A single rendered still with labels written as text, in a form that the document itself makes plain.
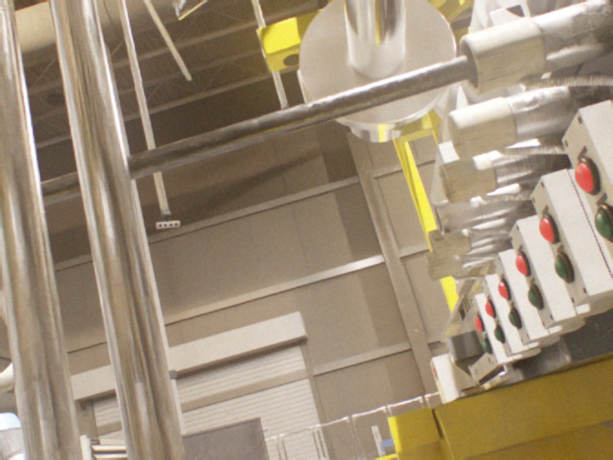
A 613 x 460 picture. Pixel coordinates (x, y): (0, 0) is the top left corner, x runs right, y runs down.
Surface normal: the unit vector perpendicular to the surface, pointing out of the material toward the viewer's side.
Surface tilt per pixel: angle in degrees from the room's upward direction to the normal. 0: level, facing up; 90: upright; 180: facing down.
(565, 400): 90
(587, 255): 90
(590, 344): 90
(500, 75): 146
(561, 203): 90
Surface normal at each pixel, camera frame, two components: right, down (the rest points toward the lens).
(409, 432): -0.14, -0.28
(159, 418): 0.47, -0.40
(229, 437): 0.29, -0.37
